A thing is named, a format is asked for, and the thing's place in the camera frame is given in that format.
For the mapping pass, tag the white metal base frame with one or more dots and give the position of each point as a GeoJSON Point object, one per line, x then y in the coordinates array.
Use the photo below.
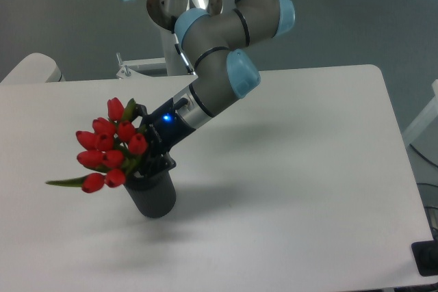
{"type": "Point", "coordinates": [137, 68]}

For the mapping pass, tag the dark grey ribbed vase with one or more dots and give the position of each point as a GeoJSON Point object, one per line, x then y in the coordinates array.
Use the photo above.
{"type": "Point", "coordinates": [154, 196]}

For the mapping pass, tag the red tulip bouquet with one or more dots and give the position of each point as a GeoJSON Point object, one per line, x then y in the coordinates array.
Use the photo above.
{"type": "Point", "coordinates": [113, 149]}

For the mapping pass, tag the black device at table edge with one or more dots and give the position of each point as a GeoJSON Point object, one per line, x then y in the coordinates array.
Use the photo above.
{"type": "Point", "coordinates": [425, 255]}

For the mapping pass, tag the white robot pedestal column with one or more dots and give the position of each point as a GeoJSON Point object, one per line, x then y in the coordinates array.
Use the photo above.
{"type": "Point", "coordinates": [175, 62]}

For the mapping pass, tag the white rounded furniture piece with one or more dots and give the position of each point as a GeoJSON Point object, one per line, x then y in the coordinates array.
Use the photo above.
{"type": "Point", "coordinates": [34, 68]}

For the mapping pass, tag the white furniture at right edge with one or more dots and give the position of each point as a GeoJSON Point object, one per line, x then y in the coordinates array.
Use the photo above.
{"type": "Point", "coordinates": [422, 120]}

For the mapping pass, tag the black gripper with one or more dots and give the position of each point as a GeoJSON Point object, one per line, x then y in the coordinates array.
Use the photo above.
{"type": "Point", "coordinates": [164, 129]}

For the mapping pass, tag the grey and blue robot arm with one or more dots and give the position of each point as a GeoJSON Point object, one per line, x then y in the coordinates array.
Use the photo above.
{"type": "Point", "coordinates": [213, 43]}

